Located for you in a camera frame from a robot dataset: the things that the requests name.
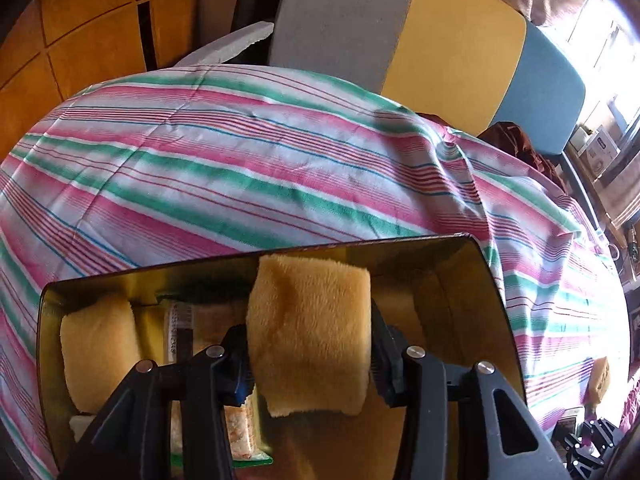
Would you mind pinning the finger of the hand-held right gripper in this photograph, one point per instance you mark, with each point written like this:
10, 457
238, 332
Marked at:
585, 455
605, 430

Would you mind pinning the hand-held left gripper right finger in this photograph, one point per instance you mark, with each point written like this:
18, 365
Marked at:
387, 367

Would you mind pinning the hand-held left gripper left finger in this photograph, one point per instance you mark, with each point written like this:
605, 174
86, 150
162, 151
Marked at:
242, 387

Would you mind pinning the rice cracker snack packet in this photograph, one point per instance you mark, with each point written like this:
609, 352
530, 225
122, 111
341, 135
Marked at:
245, 435

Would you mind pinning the large yellow sponge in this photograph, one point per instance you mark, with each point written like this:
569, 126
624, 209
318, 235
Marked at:
310, 330

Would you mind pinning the gold tin box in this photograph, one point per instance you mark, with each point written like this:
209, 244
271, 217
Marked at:
465, 300

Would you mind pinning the small yellow sponge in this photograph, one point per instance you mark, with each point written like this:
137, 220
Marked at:
97, 350

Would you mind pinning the magenta bedsheet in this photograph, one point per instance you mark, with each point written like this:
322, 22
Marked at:
631, 405

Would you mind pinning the striped blanket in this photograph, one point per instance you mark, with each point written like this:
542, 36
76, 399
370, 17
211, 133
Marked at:
250, 160

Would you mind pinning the dark red cloth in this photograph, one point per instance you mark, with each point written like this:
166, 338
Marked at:
520, 145

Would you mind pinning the white printed carton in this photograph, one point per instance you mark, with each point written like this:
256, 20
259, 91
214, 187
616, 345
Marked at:
602, 147

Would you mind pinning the window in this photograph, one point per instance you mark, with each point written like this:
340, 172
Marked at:
590, 35

